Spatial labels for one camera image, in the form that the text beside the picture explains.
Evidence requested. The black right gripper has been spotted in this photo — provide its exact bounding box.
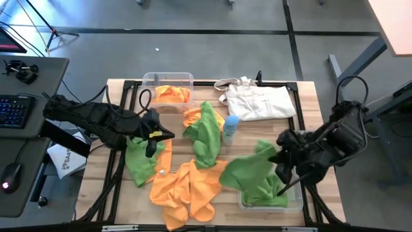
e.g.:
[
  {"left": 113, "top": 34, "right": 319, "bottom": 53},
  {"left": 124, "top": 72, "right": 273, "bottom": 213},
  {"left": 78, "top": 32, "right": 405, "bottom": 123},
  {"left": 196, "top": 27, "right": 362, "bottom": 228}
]
[{"left": 269, "top": 128, "right": 323, "bottom": 185}]

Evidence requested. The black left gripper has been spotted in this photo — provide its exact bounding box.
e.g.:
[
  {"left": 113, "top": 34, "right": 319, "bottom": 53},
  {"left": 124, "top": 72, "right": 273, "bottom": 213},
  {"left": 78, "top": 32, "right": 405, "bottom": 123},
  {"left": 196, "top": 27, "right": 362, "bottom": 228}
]
[{"left": 128, "top": 108, "right": 176, "bottom": 159}]

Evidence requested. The orange microfiber towel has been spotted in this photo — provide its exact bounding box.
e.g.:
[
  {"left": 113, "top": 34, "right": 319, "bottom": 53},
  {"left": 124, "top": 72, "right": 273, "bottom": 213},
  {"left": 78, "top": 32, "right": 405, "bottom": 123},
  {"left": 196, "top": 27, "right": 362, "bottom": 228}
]
[
  {"left": 152, "top": 84, "right": 191, "bottom": 105},
  {"left": 188, "top": 159, "right": 229, "bottom": 223},
  {"left": 149, "top": 162, "right": 191, "bottom": 231},
  {"left": 146, "top": 138, "right": 174, "bottom": 184},
  {"left": 182, "top": 108, "right": 226, "bottom": 133}
]

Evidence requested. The green microfiber towel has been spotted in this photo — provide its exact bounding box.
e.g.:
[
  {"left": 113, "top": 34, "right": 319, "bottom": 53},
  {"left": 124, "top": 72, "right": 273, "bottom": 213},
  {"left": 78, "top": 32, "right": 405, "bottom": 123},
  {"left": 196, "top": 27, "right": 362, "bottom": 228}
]
[
  {"left": 218, "top": 139, "right": 284, "bottom": 197},
  {"left": 241, "top": 180, "right": 289, "bottom": 208},
  {"left": 182, "top": 101, "right": 223, "bottom": 169},
  {"left": 124, "top": 137, "right": 167, "bottom": 188}
]

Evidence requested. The clear plastic bin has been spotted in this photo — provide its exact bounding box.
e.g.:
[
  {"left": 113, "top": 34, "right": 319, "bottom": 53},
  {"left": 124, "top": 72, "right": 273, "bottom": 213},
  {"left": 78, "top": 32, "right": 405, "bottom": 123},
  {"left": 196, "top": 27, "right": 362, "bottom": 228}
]
[
  {"left": 237, "top": 165, "right": 304, "bottom": 216},
  {"left": 142, "top": 72, "right": 195, "bottom": 114}
]

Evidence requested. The white canvas tote bag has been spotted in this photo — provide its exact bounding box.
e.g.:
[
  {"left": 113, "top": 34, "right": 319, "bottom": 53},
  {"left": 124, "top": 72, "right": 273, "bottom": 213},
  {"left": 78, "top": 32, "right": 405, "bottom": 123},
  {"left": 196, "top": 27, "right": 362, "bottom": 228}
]
[{"left": 214, "top": 75, "right": 297, "bottom": 122}]

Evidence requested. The blue Febreze spray bottle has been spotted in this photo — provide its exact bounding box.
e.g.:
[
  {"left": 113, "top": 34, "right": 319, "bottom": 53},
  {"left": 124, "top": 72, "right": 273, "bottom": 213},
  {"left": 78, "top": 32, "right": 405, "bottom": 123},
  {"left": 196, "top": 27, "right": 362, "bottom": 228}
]
[{"left": 221, "top": 114, "right": 241, "bottom": 146}]

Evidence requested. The grey metal stand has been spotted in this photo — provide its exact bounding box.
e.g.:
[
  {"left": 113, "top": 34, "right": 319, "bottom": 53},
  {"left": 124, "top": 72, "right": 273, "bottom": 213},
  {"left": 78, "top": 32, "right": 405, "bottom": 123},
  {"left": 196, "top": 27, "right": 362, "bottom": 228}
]
[{"left": 355, "top": 80, "right": 412, "bottom": 188}]

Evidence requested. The black clamp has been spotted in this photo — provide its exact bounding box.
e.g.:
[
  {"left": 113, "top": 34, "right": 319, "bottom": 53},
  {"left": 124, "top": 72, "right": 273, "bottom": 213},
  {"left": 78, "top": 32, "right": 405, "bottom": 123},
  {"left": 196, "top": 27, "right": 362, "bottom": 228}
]
[{"left": 2, "top": 59, "right": 40, "bottom": 86}]

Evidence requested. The black backlit keyboard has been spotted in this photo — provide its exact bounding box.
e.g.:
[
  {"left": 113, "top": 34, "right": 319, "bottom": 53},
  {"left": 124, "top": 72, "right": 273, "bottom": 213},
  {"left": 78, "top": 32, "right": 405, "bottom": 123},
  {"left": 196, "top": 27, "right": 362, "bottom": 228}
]
[{"left": 0, "top": 94, "right": 37, "bottom": 130}]

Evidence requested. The black tripod stand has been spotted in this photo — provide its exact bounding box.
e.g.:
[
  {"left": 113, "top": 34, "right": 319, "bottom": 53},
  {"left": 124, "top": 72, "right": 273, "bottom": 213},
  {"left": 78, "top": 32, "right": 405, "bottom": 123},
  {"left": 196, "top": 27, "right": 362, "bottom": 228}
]
[{"left": 24, "top": 0, "right": 80, "bottom": 52}]

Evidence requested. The black computer mouse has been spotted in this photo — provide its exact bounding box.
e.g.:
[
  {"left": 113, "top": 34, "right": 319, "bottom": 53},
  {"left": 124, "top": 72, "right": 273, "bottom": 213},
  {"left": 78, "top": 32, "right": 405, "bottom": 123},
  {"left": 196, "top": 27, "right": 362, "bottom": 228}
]
[{"left": 0, "top": 162, "right": 23, "bottom": 195}]

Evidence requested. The wooden desk with grey legs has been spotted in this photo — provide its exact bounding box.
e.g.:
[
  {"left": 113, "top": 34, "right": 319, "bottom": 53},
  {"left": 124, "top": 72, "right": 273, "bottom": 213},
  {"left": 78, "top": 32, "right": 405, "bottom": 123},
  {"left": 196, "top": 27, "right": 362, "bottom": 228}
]
[{"left": 328, "top": 0, "right": 412, "bottom": 117}]

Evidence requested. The black monitor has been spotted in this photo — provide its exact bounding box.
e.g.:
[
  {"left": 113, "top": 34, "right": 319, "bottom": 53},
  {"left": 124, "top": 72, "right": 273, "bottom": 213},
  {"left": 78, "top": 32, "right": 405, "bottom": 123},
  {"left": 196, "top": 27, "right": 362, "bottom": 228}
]
[{"left": 0, "top": 26, "right": 28, "bottom": 54}]

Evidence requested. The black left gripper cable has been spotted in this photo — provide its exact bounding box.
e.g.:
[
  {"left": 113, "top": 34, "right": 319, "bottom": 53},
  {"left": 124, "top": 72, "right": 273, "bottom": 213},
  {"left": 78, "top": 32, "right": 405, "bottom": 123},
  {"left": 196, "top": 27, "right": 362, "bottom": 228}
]
[{"left": 138, "top": 88, "right": 153, "bottom": 112}]

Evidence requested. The silver aluminium bracket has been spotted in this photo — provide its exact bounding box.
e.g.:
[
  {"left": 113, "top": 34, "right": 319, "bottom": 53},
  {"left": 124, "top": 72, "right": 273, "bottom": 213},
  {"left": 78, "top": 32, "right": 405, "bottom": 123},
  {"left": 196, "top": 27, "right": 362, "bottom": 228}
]
[
  {"left": 281, "top": 226, "right": 319, "bottom": 232},
  {"left": 101, "top": 224, "right": 139, "bottom": 232}
]

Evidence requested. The white cable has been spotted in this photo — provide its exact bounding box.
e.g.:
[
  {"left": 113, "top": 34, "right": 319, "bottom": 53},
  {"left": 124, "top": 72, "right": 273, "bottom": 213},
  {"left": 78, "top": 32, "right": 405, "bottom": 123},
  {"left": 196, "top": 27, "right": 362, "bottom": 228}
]
[{"left": 366, "top": 93, "right": 392, "bottom": 139}]

